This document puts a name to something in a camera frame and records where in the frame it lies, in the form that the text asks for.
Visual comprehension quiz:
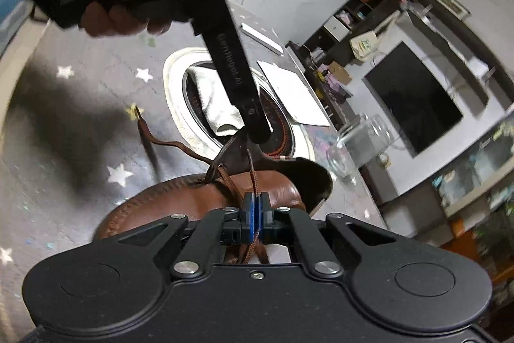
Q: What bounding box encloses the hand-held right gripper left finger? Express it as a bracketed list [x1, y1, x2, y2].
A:
[117, 193, 255, 280]

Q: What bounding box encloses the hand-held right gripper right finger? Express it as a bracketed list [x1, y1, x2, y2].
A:
[255, 193, 401, 280]

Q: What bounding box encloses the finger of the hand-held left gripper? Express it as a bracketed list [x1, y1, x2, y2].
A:
[240, 102, 274, 146]

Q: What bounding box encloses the brown leather shoe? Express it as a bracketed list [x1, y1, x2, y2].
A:
[93, 134, 334, 267]

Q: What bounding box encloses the brown shoelace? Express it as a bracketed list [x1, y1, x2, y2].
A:
[136, 106, 274, 267]

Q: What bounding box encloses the long white bar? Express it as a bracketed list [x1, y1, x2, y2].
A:
[240, 22, 284, 55]

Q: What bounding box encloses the white notebook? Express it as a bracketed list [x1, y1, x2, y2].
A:
[257, 60, 331, 127]

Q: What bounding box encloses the white cloth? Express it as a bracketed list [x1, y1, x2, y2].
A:
[187, 66, 245, 137]

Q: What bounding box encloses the round built-in cooker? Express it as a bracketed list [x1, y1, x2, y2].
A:
[163, 48, 318, 163]

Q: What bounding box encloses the clear glass jar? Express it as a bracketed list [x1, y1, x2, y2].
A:
[326, 114, 396, 178]

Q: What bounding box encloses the canvas tote bag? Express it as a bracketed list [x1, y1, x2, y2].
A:
[349, 30, 380, 64]

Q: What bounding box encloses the dark open shelf unit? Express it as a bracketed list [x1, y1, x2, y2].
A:
[287, 0, 414, 86]

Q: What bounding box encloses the black television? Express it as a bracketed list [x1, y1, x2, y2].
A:
[363, 41, 464, 158]

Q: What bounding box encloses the grey star-print table mat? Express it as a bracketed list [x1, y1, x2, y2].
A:
[0, 0, 388, 343]

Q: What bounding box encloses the glass display cabinet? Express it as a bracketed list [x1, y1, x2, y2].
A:
[431, 122, 514, 219]

